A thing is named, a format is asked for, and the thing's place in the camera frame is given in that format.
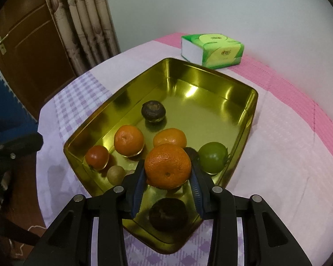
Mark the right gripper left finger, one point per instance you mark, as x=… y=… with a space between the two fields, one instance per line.
x=67 y=241

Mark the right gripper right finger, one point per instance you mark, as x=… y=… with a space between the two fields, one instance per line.
x=267 y=241

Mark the small olive brown fruit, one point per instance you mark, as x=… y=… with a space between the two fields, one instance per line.
x=115 y=175

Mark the red tomato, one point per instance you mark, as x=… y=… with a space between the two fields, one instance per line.
x=97 y=157

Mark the large dark fruit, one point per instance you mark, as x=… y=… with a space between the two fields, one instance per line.
x=168 y=215

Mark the green tomato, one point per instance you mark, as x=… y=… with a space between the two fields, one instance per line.
x=213 y=157

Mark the orange mandarin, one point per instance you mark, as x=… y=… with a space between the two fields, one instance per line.
x=129 y=141
x=167 y=166

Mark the yellow orange kumquat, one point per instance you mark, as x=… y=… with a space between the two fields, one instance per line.
x=172 y=135

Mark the blue foam mat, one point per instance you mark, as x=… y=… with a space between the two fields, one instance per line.
x=15 y=121

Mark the pink purple checkered tablecloth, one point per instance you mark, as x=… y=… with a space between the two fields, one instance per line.
x=288 y=158

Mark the brown wooden door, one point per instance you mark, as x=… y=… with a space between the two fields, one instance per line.
x=33 y=59

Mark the gold toffee tin box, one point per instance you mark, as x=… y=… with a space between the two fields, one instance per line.
x=206 y=105

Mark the beige patterned curtain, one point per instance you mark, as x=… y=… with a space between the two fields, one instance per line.
x=86 y=30

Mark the green tissue pack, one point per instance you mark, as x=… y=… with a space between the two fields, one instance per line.
x=211 y=50

